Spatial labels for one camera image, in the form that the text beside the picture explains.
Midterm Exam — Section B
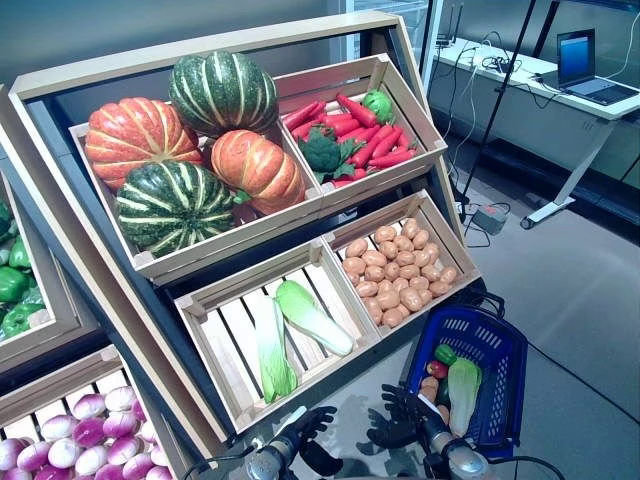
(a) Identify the wooden cabbage crate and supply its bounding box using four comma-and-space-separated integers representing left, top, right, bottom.
173, 237, 384, 435

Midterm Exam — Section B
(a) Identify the red toy carrot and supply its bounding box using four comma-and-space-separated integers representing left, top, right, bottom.
370, 124, 405, 160
324, 113, 369, 136
367, 148, 418, 170
347, 130, 386, 169
335, 93, 377, 129
282, 101, 322, 132

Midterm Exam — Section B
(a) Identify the green bell pepper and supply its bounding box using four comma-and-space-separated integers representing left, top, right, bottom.
8, 234, 32, 271
0, 199, 14, 244
433, 343, 459, 367
2, 302, 46, 337
362, 88, 396, 125
0, 266, 30, 304

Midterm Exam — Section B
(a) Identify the wooden pumpkin crate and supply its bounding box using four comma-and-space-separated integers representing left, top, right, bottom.
68, 102, 326, 280

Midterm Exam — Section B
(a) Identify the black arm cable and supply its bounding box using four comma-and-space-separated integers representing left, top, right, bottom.
492, 454, 551, 480
182, 442, 256, 480

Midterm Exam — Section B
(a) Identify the green striped pumpkin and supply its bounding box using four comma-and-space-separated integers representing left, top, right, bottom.
168, 50, 280, 139
114, 160, 236, 260

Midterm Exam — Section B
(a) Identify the wooden carrot crate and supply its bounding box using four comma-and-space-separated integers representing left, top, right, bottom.
272, 52, 448, 211

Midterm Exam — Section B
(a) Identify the large orange pumpkin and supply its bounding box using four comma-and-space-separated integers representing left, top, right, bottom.
83, 97, 204, 192

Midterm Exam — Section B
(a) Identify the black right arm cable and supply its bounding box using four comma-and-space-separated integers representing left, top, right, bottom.
492, 454, 551, 480

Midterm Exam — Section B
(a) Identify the blue plastic shopping basket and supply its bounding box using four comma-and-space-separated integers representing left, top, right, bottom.
403, 289, 530, 460

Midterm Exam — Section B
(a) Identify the white desk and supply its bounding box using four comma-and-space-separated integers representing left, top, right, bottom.
432, 34, 640, 231

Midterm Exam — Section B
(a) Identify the black wifi router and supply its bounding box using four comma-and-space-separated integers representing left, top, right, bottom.
435, 2, 464, 49

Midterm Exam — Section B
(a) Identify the black tripod pole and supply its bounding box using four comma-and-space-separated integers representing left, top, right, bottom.
457, 0, 539, 221

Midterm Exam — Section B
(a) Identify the open grey laptop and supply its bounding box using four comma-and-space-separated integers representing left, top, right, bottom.
556, 28, 640, 106

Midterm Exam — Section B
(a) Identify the small orange pumpkin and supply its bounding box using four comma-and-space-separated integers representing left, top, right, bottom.
210, 129, 307, 216

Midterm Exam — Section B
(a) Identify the black floor cable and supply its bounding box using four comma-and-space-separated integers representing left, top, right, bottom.
524, 339, 640, 426

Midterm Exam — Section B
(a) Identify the green broccoli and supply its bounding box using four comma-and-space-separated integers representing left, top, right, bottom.
298, 127, 366, 184

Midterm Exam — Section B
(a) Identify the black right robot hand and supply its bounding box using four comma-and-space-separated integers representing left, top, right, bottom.
367, 382, 450, 450

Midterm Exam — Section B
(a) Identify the napa cabbage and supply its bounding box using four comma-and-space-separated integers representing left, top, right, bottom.
446, 357, 484, 439
253, 295, 300, 405
275, 279, 355, 358

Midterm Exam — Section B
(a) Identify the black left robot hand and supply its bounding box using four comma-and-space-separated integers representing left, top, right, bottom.
273, 405, 344, 474

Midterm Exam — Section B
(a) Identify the wooden pepper crate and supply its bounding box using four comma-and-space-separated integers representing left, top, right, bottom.
0, 169, 76, 346

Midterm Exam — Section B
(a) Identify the grey floor box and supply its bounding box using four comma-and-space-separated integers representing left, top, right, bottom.
472, 205, 509, 236

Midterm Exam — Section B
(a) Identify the black cable bundle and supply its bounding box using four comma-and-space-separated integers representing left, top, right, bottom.
482, 53, 524, 75

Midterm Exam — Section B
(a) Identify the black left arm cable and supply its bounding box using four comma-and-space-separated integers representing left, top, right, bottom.
182, 442, 256, 480

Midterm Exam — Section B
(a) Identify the wooden display shelf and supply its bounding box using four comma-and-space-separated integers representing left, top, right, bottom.
8, 9, 484, 446
0, 82, 116, 381

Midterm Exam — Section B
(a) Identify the wooden potato crate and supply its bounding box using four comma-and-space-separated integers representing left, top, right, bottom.
322, 188, 482, 341

